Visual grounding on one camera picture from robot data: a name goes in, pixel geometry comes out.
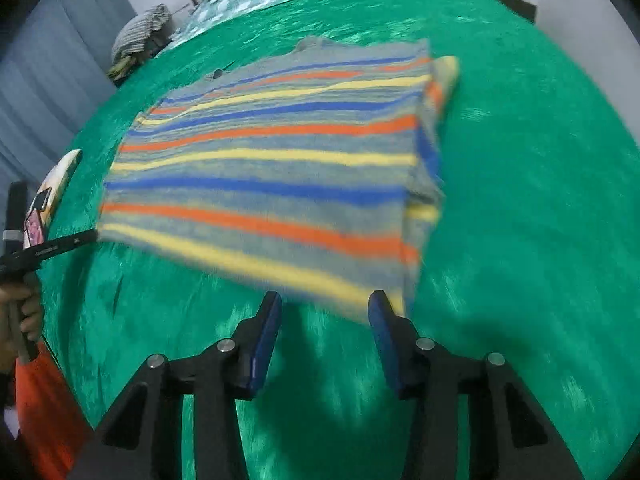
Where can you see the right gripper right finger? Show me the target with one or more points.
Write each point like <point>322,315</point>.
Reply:
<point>511,436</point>

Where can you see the orange shaggy rug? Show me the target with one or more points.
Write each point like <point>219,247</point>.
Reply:
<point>52,426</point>

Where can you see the person's left hand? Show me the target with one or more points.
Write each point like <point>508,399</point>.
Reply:
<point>21,321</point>

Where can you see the striped knitted sweater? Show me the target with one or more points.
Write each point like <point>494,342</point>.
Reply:
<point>314,173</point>

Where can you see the blue grey curtain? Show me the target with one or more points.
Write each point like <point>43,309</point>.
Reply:
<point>53,77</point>

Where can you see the patterned cushion on bed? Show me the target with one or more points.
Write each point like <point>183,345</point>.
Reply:
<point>57,180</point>

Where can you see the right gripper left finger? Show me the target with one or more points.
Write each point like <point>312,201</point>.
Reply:
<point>139,437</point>

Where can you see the pile of clothes beside bed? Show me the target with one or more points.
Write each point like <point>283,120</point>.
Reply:
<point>141,39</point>

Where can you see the smartphone with lit screen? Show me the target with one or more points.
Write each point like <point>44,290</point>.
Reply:
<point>34,230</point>

